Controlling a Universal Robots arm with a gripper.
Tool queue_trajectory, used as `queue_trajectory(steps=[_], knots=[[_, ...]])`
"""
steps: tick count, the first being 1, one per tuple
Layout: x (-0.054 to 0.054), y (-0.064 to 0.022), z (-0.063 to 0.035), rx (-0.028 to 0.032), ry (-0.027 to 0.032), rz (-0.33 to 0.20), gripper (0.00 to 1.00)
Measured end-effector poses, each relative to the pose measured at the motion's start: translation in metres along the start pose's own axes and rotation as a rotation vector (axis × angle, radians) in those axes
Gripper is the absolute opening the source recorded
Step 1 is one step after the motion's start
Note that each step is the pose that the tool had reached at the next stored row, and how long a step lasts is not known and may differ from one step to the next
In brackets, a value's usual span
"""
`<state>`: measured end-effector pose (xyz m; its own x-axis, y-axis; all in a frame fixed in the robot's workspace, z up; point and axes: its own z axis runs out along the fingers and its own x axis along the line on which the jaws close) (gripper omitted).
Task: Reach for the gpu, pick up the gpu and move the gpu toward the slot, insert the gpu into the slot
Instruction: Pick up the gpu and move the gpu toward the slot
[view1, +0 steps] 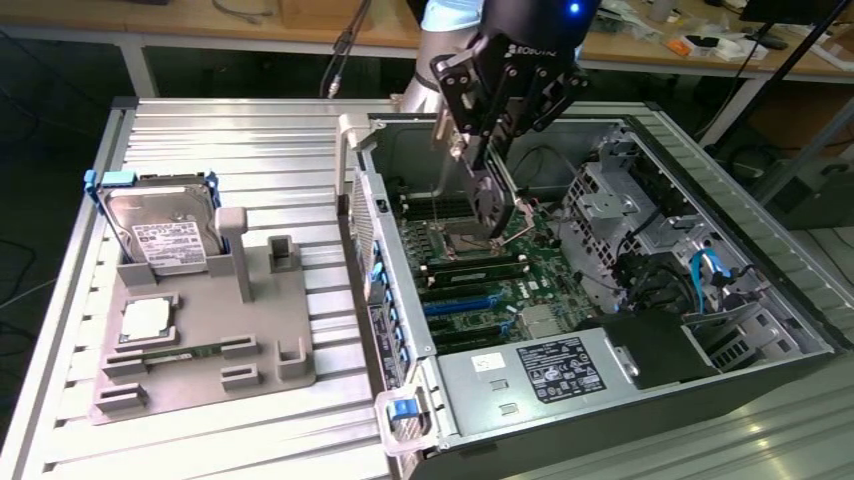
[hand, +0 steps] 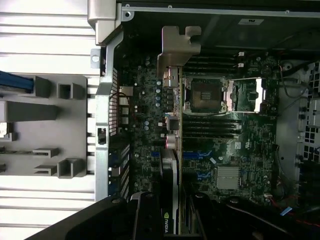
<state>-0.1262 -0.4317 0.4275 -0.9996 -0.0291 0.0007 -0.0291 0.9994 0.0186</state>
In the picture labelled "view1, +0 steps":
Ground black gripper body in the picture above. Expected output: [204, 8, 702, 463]
[477, 0, 602, 76]

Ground black graphics card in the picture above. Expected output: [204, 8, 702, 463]
[430, 111, 537, 240]

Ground blue expansion slot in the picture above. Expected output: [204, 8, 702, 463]
[422, 293, 501, 317]

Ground metal socket cover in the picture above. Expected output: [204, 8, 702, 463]
[503, 198, 541, 247]

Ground orange and white desk item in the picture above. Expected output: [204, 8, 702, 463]
[662, 33, 764, 62]

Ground metal disk bay cage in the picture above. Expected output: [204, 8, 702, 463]
[558, 134, 677, 312]

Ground CPU socket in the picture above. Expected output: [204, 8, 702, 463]
[438, 219, 501, 260]

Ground open black PC case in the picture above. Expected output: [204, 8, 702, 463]
[335, 112, 854, 480]

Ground black tripod pole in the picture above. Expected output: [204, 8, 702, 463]
[692, 0, 844, 147]

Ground wooden desk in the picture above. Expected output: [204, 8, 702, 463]
[0, 0, 854, 82]

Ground silver chipset heatsink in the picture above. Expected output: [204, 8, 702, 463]
[518, 304, 563, 342]

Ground black plastic shroud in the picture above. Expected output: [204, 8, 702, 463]
[602, 308, 724, 392]

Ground grey power supply unit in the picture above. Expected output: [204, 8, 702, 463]
[435, 327, 644, 437]

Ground grey parts rack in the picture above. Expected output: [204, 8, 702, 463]
[86, 204, 319, 427]

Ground silver CPU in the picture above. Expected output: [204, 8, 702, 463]
[119, 299, 178, 344]

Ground green RAM stick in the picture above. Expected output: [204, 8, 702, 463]
[142, 344, 226, 363]

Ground hanging black cable with plug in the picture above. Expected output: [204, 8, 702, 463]
[322, 0, 375, 100]

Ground blue disk wire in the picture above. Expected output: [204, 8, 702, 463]
[689, 246, 734, 315]

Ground hard disk with blue bracket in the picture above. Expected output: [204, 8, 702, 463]
[83, 168, 226, 278]

